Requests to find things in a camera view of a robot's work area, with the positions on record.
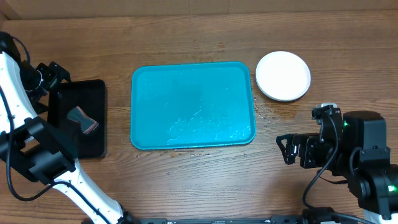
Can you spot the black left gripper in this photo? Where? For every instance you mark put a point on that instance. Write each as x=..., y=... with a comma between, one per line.
x=55, y=73

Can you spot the teal plastic serving tray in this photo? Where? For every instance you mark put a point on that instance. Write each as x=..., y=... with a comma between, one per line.
x=192, y=105

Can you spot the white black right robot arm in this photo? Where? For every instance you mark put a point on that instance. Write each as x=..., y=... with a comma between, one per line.
x=353, y=146

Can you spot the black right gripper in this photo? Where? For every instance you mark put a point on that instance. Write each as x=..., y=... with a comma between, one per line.
x=305, y=150

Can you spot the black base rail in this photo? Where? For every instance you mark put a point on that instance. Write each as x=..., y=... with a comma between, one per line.
x=275, y=219

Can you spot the black rectangular tray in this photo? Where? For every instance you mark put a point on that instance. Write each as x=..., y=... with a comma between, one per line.
x=91, y=97

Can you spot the black orange sponge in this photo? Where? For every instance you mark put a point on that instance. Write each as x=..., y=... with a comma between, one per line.
x=87, y=124

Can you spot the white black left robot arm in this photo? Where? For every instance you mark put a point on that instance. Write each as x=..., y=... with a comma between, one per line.
x=36, y=149

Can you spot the light blue plate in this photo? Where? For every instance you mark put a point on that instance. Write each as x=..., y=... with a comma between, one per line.
x=282, y=93

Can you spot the white plate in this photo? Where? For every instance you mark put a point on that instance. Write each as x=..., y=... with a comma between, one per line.
x=282, y=68

